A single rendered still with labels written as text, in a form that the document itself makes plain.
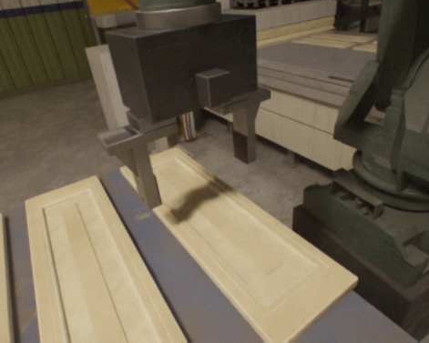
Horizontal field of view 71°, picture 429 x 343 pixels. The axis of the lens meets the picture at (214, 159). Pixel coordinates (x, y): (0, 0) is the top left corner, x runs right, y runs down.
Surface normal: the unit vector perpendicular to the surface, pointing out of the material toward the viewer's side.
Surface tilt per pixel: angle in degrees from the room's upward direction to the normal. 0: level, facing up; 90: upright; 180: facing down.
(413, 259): 0
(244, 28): 90
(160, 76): 90
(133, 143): 90
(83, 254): 0
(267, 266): 0
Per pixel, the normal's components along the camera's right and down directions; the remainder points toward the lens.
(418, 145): -0.84, 0.34
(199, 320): -0.09, -0.86
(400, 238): 0.26, -0.32
